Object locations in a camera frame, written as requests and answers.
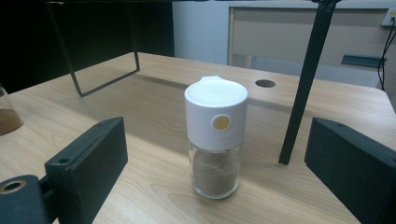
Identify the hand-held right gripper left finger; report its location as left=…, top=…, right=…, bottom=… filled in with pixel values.
left=44, top=117, right=129, bottom=224

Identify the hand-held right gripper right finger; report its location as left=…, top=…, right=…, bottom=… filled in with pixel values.
left=304, top=117, right=396, bottom=224

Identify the glass jar of brown powder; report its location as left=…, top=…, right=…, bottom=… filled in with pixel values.
left=0, top=83, right=24, bottom=136

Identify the black metal shelf rack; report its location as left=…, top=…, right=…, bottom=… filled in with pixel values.
left=43, top=0, right=340, bottom=166

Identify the white-lidded glass spice jar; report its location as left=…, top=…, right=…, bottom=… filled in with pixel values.
left=183, top=75, right=249, bottom=200

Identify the black cable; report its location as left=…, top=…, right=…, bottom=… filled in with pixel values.
left=377, top=18, right=396, bottom=91

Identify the white wall socket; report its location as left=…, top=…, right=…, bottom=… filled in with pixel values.
left=381, top=7, right=396, bottom=28

